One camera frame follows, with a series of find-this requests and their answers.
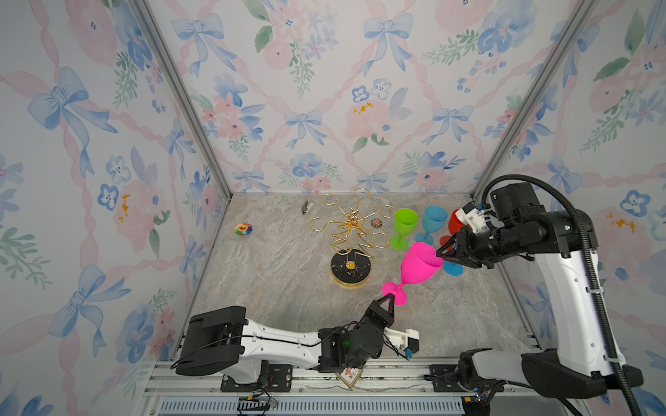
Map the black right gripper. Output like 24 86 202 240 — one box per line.
434 224 522 267

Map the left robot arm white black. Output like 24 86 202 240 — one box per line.
172 295 419 384

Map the light blue wine glass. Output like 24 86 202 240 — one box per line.
415 206 449 246

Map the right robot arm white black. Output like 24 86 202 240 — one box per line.
432 174 643 407

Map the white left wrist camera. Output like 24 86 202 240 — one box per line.
383 328 420 361

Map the cyan wine glass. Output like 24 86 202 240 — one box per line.
443 262 464 277

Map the aluminium corner post right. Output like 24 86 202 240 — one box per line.
470 0 598 201

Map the small framed card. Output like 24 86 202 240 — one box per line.
338 367 362 389

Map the small beige tape dispenser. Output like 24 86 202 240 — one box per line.
302 203 314 215

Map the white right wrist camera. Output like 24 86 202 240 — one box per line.
456 202 491 234

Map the aluminium corner post left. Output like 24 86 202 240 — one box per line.
128 0 232 203

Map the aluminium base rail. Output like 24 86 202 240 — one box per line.
135 357 569 415

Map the red wine glass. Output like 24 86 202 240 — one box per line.
440 208 467 245

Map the aluminium corner post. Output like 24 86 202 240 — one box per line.
470 0 598 201
128 0 232 203

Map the green wine glass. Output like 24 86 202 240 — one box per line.
390 208 419 251

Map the gold wire glass rack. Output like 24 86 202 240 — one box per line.
308 187 396 289

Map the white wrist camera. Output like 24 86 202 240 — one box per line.
383 328 420 361
456 202 491 234

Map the magenta wine glass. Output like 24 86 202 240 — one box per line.
382 242 443 306

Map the rainbow flower plush toy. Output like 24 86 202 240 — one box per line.
234 223 253 236

